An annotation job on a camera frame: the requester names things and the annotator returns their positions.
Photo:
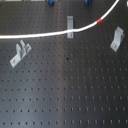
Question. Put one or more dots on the middle grey cable clip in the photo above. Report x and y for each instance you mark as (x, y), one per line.
(70, 26)

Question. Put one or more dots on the grey cable clip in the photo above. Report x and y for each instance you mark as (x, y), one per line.
(118, 38)
(22, 50)
(70, 26)

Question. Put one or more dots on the right blue clamp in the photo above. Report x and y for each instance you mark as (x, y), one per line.
(87, 2)

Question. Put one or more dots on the blue clamp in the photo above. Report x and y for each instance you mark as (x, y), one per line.
(87, 2)
(50, 2)

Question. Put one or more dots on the left blue clamp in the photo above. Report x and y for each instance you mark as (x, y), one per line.
(50, 2)

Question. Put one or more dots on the right grey cable clip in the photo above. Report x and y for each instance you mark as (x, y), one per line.
(118, 38)

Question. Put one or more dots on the left grey cable clip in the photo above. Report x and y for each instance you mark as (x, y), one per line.
(22, 50)

